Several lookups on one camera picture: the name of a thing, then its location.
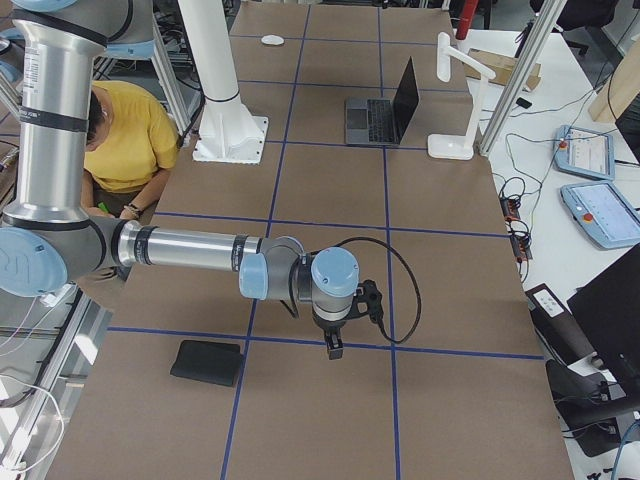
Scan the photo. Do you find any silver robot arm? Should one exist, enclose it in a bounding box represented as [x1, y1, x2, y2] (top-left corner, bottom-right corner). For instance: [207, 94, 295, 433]
[1, 1, 383, 359]

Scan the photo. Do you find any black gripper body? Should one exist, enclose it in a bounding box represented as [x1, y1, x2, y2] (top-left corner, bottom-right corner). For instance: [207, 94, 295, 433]
[312, 279, 384, 333]

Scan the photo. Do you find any white computer mouse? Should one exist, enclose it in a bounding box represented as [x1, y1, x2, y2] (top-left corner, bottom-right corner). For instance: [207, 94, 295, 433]
[261, 34, 285, 46]

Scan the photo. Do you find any black mouse pad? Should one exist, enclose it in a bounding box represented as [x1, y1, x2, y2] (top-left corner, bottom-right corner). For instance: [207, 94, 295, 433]
[170, 340, 244, 387]

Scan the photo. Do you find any near teach pendant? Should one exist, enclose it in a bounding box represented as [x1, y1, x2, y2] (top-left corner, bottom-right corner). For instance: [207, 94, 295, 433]
[560, 180, 639, 249]

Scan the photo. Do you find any teach pendant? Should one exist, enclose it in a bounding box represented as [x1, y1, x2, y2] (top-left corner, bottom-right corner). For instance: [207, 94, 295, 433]
[560, 180, 639, 249]
[553, 125, 615, 180]

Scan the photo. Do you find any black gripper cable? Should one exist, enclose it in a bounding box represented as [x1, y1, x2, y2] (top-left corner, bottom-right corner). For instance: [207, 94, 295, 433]
[335, 236, 423, 345]

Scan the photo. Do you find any red cylinder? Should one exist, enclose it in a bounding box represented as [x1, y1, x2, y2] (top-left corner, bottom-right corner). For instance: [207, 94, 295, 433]
[456, 0, 479, 40]

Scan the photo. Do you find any white desk lamp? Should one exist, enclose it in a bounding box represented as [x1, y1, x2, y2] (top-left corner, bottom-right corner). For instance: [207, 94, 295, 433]
[427, 31, 496, 160]

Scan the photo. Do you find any person in yellow shirt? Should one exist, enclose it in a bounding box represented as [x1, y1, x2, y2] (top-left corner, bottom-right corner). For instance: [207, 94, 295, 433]
[81, 81, 179, 220]

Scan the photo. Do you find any grey laptop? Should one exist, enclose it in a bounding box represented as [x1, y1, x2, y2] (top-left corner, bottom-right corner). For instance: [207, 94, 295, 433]
[344, 57, 420, 146]

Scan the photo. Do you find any far teach pendant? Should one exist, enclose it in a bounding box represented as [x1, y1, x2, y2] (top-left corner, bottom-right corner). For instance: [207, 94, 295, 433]
[553, 125, 615, 180]

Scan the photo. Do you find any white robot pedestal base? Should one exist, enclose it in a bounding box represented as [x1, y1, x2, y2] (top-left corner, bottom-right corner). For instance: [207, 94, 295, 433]
[179, 0, 269, 165]

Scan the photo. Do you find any cardboard box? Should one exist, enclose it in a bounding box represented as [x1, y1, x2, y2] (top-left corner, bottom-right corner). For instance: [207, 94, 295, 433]
[468, 48, 541, 91]

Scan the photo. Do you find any aluminium frame post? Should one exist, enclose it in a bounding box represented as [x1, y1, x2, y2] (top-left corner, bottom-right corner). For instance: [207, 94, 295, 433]
[478, 0, 567, 157]

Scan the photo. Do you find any black monitor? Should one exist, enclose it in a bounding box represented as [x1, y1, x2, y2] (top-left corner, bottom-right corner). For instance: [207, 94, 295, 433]
[568, 246, 639, 394]

